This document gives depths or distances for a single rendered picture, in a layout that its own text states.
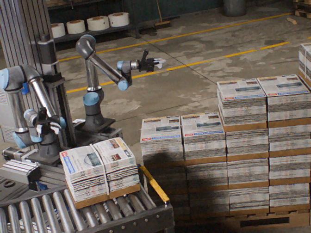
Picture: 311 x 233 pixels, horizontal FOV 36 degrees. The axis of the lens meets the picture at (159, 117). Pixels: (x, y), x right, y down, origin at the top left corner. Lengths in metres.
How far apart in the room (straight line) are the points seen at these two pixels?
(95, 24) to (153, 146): 6.05
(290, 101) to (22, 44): 1.80
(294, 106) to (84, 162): 1.44
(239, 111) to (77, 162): 1.16
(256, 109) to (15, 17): 1.68
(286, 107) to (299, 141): 0.28
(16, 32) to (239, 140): 1.65
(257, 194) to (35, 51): 1.84
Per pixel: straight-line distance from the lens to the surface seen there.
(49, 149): 3.28
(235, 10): 10.21
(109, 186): 2.70
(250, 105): 3.21
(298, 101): 3.27
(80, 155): 2.76
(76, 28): 9.13
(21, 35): 3.30
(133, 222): 2.56
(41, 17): 3.37
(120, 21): 9.22
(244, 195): 3.53
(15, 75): 3.06
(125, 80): 3.48
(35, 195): 2.94
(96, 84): 3.66
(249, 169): 3.42
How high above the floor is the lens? 2.28
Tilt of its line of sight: 24 degrees down
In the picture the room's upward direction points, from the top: 7 degrees counter-clockwise
